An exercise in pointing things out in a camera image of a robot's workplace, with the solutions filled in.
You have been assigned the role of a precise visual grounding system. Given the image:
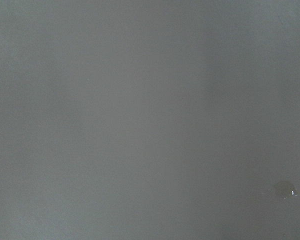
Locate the spilled liquid puddle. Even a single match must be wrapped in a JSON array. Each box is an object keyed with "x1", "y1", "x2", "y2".
[{"x1": 272, "y1": 180, "x2": 300, "y2": 199}]

